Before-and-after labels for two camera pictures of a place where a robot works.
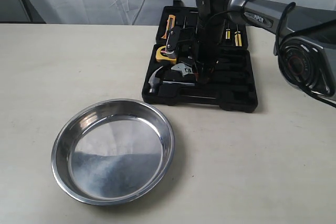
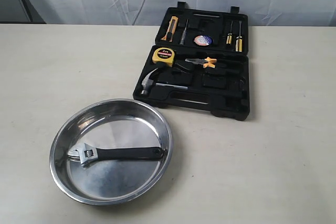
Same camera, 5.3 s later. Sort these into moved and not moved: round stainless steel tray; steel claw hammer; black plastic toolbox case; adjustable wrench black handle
Moved: adjustable wrench black handle; black plastic toolbox case; steel claw hammer
Not moved: round stainless steel tray
